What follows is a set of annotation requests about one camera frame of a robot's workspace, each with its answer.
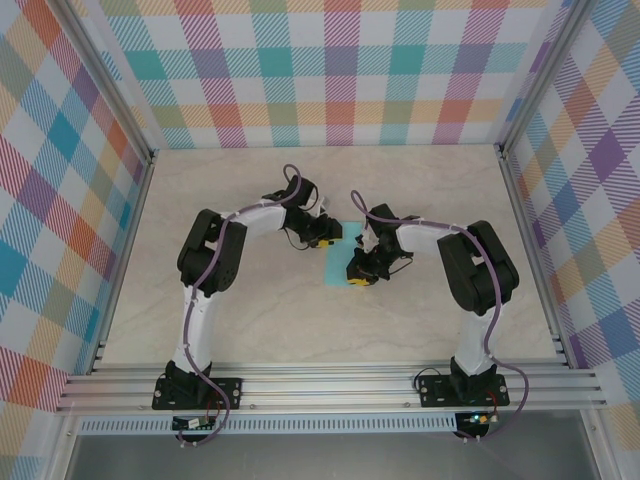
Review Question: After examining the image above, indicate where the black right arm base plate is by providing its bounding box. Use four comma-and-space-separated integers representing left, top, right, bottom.
418, 374, 511, 409

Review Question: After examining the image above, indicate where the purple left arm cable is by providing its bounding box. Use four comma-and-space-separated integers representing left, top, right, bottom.
175, 163, 307, 447

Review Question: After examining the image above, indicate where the slotted grey cable duct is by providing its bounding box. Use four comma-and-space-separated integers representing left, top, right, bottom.
79, 413, 459, 435

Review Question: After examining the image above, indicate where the aluminium side rail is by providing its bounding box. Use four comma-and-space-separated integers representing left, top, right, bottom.
87, 152, 157, 376
497, 144, 576, 371

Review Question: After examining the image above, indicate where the grey metal panel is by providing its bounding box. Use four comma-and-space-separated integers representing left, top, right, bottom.
64, 432, 601, 480

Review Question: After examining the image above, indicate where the aluminium mounting rail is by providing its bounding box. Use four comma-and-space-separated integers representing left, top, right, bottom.
54, 362, 609, 416

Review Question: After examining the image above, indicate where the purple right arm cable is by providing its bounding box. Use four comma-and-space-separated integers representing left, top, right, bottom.
349, 188, 532, 444

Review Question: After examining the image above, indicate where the thin black base cable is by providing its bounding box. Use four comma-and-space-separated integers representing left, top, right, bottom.
415, 367, 454, 396

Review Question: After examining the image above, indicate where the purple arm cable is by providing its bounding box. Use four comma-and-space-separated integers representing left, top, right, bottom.
349, 188, 532, 444
175, 163, 307, 447

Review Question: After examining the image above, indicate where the aluminium frame post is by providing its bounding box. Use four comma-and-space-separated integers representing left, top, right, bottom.
58, 0, 156, 166
494, 0, 604, 159

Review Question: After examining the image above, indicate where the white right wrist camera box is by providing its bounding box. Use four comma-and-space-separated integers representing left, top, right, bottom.
355, 227, 381, 254

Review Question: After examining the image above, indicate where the left small circuit board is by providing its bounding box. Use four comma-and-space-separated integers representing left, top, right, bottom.
172, 417, 216, 431

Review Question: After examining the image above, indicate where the teal paper sheet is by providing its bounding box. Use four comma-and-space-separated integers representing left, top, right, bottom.
322, 221, 364, 290

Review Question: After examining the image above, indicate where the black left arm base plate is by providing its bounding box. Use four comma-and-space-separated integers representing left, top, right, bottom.
152, 378, 245, 412

